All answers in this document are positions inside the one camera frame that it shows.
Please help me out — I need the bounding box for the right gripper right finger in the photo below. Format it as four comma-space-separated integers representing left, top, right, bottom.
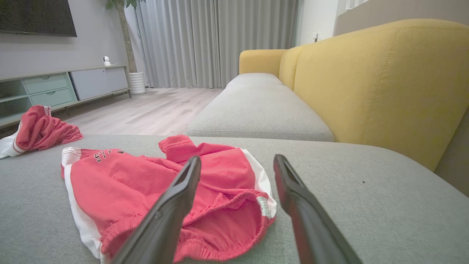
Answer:
273, 154, 363, 264

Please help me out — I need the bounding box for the yellow sofa backrest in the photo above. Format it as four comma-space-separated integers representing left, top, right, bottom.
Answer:
278, 19, 469, 172

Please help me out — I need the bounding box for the red shorts white trim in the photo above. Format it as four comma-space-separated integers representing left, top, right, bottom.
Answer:
60, 135, 277, 264

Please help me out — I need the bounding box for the indoor tree plant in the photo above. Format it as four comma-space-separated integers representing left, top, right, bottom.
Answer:
106, 0, 146, 74

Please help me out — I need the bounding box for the white ribbed plant pot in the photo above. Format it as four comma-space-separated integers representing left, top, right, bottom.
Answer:
129, 72, 146, 95

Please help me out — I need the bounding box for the grey green tv cabinet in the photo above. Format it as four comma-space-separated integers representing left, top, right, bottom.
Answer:
0, 66, 132, 129

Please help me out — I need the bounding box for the red white-sleeved t-shirt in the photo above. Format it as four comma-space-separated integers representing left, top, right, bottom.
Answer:
0, 105, 84, 160

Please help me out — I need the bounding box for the yellow sofa armrest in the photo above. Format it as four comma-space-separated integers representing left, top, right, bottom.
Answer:
239, 49, 290, 77

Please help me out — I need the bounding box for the black wall television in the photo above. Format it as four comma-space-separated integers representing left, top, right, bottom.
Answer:
0, 0, 77, 37

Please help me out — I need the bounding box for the grey pleated curtain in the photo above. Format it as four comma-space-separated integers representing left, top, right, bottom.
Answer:
136, 0, 299, 89

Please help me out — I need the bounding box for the long grey sofa seat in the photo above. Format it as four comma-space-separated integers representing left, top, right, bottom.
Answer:
186, 73, 335, 142

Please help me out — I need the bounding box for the large grey sofa cushion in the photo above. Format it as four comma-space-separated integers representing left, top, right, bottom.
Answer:
0, 135, 469, 264

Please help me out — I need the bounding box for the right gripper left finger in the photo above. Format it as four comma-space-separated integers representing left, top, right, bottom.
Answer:
112, 156, 202, 264

